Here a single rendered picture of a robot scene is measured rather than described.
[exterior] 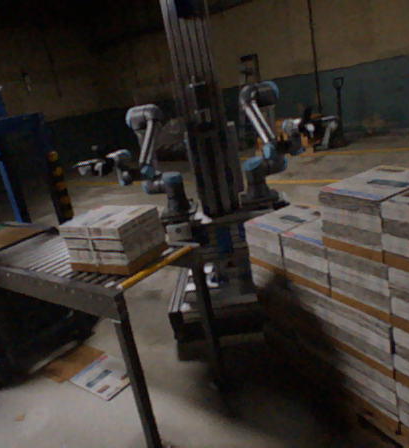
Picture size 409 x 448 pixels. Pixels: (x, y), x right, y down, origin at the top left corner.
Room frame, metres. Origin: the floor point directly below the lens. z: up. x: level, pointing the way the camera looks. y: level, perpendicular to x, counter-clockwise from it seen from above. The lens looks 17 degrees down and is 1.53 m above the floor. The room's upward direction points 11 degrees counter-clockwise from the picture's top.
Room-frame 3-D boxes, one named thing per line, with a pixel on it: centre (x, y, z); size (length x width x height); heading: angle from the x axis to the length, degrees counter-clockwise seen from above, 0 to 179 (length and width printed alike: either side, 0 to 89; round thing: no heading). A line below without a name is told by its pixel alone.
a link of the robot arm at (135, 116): (2.78, 0.25, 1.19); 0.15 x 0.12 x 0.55; 58
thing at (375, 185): (1.59, -0.66, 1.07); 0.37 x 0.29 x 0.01; 116
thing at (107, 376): (2.33, 0.74, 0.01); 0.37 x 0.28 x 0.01; 47
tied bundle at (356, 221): (1.60, -0.67, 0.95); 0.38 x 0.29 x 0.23; 116
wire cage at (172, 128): (10.26, 0.26, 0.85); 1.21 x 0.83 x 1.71; 47
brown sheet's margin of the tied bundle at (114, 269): (1.97, 0.34, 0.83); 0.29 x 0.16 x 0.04; 145
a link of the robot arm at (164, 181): (2.71, 0.14, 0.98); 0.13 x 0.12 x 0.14; 58
